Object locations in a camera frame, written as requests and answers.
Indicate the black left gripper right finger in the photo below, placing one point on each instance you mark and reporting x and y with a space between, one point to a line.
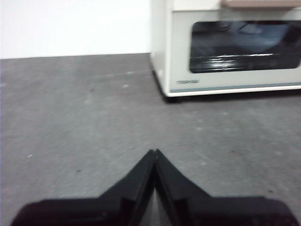
223 212

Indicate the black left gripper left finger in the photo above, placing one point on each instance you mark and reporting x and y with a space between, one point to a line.
82 212

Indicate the cream Toshiba toaster oven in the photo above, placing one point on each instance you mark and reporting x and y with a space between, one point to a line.
162 47

